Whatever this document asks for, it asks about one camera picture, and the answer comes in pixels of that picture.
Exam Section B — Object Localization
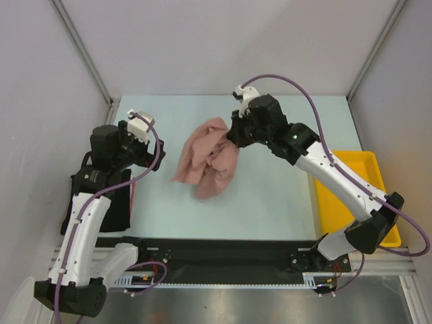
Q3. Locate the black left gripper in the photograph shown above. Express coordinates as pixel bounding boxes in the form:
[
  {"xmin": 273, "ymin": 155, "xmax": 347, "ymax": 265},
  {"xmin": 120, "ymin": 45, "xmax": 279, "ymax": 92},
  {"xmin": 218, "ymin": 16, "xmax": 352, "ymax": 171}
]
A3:
[{"xmin": 113, "ymin": 120, "xmax": 165, "ymax": 171}]

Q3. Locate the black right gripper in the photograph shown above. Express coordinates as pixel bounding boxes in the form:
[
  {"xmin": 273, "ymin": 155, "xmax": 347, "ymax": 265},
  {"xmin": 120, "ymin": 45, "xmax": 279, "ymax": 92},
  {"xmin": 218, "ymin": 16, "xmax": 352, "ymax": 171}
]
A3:
[{"xmin": 228, "ymin": 107, "xmax": 272, "ymax": 148}]

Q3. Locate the pink t shirt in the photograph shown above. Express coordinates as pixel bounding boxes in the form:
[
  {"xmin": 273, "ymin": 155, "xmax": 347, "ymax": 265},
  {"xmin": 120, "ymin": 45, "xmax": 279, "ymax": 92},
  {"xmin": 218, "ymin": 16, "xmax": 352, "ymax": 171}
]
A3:
[{"xmin": 171, "ymin": 117, "xmax": 240, "ymax": 199}]

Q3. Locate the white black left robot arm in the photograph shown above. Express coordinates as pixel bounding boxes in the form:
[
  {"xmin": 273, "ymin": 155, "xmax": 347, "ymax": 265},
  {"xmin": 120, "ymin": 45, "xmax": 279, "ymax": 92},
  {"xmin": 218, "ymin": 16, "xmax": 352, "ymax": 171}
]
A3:
[{"xmin": 34, "ymin": 111, "xmax": 165, "ymax": 323}]

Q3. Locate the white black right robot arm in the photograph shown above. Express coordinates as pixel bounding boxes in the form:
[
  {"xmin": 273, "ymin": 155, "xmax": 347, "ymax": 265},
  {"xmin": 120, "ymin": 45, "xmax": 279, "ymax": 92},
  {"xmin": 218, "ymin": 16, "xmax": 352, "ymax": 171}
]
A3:
[{"xmin": 227, "ymin": 94, "xmax": 404, "ymax": 271}]

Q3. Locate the folded black t shirt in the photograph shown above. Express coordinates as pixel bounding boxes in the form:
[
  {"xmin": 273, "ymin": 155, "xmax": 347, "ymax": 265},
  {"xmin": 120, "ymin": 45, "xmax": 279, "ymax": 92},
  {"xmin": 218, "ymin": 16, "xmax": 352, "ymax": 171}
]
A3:
[{"xmin": 60, "ymin": 169, "xmax": 132, "ymax": 236}]

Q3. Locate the yellow plastic tray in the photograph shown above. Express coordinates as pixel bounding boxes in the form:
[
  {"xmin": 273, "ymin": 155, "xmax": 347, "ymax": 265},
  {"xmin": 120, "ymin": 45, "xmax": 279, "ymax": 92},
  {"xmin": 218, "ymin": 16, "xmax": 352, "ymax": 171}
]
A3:
[{"xmin": 312, "ymin": 150, "xmax": 402, "ymax": 248}]

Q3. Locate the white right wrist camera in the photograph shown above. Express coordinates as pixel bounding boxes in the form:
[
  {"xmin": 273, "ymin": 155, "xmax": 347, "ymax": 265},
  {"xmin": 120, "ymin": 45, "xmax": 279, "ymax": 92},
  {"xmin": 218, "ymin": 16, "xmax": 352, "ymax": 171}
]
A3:
[{"xmin": 232, "ymin": 85, "xmax": 260, "ymax": 118}]

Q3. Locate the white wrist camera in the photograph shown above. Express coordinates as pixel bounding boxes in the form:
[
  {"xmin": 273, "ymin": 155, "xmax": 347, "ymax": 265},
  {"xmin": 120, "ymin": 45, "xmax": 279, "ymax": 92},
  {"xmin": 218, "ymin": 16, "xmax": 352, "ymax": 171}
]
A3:
[
  {"xmin": 126, "ymin": 109, "xmax": 155, "ymax": 144},
  {"xmin": 232, "ymin": 85, "xmax": 260, "ymax": 118}
]

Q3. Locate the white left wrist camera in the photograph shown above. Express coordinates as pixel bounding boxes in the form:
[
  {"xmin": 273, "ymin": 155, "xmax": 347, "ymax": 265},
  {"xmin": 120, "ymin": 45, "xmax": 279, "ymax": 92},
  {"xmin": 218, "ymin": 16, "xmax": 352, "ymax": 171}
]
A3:
[{"xmin": 126, "ymin": 109, "xmax": 155, "ymax": 144}]

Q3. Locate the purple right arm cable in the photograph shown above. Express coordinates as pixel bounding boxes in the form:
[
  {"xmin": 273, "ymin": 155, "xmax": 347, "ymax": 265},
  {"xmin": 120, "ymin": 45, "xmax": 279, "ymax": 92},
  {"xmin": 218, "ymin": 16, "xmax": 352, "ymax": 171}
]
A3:
[{"xmin": 241, "ymin": 74, "xmax": 431, "ymax": 257}]

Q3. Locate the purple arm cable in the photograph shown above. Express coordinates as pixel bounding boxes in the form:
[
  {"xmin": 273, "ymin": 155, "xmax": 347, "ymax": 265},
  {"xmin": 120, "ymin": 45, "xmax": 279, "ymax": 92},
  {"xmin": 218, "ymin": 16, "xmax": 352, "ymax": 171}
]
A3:
[
  {"xmin": 241, "ymin": 74, "xmax": 431, "ymax": 257},
  {"xmin": 53, "ymin": 114, "xmax": 161, "ymax": 324}
]

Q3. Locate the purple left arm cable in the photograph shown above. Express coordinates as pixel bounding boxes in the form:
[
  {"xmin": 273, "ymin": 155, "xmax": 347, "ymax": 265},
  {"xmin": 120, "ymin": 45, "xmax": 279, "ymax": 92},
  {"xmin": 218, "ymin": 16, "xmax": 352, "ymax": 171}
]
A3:
[{"xmin": 53, "ymin": 114, "xmax": 161, "ymax": 324}]

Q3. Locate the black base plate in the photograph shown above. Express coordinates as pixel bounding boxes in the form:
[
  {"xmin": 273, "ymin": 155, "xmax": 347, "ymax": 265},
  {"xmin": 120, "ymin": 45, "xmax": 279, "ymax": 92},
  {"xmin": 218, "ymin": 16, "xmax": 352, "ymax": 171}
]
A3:
[{"xmin": 111, "ymin": 237, "xmax": 352, "ymax": 284}]

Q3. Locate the left aluminium corner post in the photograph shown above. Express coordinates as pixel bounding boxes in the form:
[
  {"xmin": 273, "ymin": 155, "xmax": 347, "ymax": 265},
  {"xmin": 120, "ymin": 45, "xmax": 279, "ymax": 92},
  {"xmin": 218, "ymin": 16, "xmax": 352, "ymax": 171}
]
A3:
[{"xmin": 49, "ymin": 0, "xmax": 113, "ymax": 107}]

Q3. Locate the aluminium corner post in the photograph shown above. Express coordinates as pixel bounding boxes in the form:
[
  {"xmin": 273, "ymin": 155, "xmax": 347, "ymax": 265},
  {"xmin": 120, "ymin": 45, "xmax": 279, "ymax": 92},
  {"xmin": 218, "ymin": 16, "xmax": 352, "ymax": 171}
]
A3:
[
  {"xmin": 49, "ymin": 0, "xmax": 113, "ymax": 107},
  {"xmin": 346, "ymin": 0, "xmax": 410, "ymax": 104}
]

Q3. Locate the white slotted cable duct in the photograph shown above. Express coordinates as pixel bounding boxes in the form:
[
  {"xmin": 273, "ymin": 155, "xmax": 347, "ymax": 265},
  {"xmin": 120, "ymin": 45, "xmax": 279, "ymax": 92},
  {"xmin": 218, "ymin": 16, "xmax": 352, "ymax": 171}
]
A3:
[{"xmin": 111, "ymin": 269, "xmax": 335, "ymax": 291}]

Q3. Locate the right aluminium corner post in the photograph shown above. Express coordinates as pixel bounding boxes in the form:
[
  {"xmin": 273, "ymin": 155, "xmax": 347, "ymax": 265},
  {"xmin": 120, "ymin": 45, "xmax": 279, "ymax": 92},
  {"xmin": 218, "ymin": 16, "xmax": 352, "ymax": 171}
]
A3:
[{"xmin": 346, "ymin": 0, "xmax": 410, "ymax": 104}]

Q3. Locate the aluminium frame rail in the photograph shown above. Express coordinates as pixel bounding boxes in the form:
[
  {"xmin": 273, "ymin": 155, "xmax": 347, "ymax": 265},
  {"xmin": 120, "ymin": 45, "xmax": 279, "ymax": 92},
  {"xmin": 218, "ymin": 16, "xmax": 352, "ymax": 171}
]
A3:
[{"xmin": 49, "ymin": 248, "xmax": 416, "ymax": 275}]

